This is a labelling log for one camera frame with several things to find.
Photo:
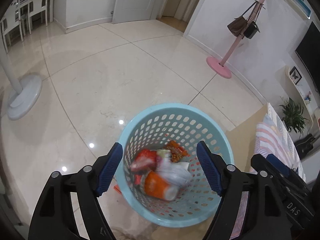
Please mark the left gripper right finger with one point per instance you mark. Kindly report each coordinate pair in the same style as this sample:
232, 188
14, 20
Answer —
265, 215

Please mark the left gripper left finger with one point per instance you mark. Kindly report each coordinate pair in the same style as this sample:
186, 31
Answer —
53, 217

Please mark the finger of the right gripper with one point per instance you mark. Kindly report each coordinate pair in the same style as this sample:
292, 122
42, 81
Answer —
281, 167

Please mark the orange paper cup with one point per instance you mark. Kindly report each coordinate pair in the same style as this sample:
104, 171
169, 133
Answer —
155, 186

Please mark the red plastic bag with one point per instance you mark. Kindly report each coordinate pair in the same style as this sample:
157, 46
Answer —
144, 161

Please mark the black acoustic guitar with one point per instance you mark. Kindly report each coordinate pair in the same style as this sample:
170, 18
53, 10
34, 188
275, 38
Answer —
304, 146

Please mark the green potted plant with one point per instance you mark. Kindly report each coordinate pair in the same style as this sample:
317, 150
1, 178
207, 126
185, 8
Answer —
293, 117

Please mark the small figurine on shelf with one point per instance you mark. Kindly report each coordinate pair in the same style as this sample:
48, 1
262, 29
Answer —
307, 98

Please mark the small red snack packet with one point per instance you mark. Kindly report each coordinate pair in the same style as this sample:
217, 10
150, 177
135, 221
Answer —
138, 179

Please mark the framed butterfly picture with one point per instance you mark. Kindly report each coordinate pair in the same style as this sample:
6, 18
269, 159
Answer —
295, 75

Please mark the orange snack wrapper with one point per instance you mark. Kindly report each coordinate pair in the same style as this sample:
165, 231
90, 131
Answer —
177, 151

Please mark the light blue plastic basket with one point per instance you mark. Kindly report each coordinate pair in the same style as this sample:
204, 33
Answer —
154, 128

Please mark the white fan stand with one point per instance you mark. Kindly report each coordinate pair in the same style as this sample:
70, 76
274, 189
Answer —
25, 92

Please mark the pink coat rack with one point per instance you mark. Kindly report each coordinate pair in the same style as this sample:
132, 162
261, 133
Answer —
218, 66

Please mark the black hanging handbag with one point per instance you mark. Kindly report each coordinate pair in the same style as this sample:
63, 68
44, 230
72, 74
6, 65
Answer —
252, 28

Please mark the brown hanging handbag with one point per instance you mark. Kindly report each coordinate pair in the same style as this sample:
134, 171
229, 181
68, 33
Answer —
239, 23

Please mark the white dining chair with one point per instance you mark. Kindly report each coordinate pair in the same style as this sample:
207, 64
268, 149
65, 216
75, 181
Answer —
36, 7

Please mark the white interior door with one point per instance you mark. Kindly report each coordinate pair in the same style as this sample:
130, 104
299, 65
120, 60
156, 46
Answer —
132, 10

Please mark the white wall shelf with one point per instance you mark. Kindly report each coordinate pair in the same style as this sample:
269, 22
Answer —
299, 92

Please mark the black wall television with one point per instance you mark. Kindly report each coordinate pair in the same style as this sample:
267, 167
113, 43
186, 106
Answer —
308, 52

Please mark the blue white wall box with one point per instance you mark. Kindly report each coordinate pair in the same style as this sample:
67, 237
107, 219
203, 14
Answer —
301, 8

